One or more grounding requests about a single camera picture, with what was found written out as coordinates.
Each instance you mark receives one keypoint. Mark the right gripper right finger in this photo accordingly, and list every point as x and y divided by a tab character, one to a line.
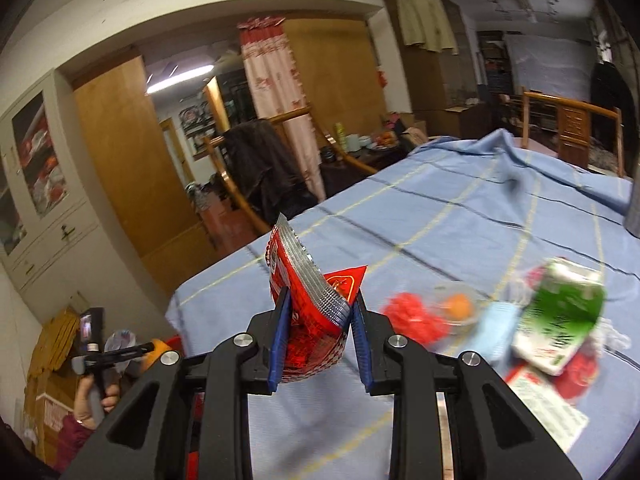
493	435

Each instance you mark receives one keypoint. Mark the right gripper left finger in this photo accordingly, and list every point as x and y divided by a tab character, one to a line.
184	403

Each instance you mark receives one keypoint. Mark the red plastic mesh net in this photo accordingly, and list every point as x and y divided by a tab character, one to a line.
410	317

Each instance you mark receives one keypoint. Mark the red foil snack bag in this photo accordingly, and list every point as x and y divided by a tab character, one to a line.
312	336

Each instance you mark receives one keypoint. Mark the person's left hand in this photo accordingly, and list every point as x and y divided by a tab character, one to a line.
91	404

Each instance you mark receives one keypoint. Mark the red white wrapper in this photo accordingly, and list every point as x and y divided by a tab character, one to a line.
563	422

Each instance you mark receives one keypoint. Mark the red patterned sleeve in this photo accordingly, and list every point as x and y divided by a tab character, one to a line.
71	438

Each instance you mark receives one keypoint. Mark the white glass door cabinet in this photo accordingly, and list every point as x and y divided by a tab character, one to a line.
61	243

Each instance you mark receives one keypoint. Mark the light blue tape roll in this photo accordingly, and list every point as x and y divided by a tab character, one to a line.
492	336

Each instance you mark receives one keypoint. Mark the orange ball in clear wrap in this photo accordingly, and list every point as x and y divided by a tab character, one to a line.
457	304

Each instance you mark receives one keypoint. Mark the green white drink carton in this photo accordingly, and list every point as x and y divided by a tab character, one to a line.
566	304

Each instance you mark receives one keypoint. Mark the wooden door panel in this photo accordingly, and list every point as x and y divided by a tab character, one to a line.
131	158

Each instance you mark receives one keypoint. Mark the wooden chair with dark jacket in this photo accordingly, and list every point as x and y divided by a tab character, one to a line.
218	155

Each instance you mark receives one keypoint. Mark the dark jacket on chair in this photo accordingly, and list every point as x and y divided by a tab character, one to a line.
266	172

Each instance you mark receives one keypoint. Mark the pink floral curtain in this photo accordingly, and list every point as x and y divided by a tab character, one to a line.
276	89

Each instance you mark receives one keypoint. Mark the wooden headboard chair back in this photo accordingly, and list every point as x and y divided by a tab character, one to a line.
574	128

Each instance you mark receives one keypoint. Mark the beige hanging jacket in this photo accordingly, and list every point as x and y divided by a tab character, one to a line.
425	24

